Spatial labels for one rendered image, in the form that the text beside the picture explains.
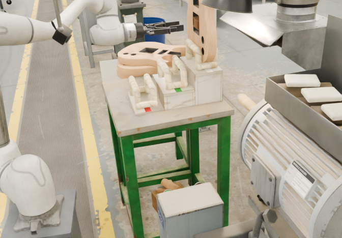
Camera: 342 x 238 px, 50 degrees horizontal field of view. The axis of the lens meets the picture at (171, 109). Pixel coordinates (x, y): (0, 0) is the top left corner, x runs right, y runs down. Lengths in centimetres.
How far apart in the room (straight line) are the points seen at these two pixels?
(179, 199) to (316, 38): 53
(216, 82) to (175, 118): 28
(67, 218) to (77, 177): 142
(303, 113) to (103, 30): 117
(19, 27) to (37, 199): 66
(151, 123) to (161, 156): 142
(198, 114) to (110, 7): 65
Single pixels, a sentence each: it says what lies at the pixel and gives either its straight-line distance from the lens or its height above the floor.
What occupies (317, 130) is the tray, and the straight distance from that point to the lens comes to 76.
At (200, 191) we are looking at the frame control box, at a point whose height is 112.
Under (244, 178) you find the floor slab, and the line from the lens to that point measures 290.
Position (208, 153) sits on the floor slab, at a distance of 315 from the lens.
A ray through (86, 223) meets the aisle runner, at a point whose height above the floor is 0.
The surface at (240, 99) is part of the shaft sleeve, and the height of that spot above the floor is 126.
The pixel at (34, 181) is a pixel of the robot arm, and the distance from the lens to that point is 153.
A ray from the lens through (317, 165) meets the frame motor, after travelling 78.
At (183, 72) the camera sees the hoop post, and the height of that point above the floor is 110.
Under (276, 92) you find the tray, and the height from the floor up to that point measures 142.
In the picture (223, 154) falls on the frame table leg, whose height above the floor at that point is 67.
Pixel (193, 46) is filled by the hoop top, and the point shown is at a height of 121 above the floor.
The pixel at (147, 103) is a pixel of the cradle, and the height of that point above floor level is 97.
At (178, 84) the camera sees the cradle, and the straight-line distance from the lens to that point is 183.
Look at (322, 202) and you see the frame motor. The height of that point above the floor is 131.
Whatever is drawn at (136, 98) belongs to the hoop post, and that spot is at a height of 100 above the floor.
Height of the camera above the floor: 178
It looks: 27 degrees down
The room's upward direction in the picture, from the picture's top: 3 degrees counter-clockwise
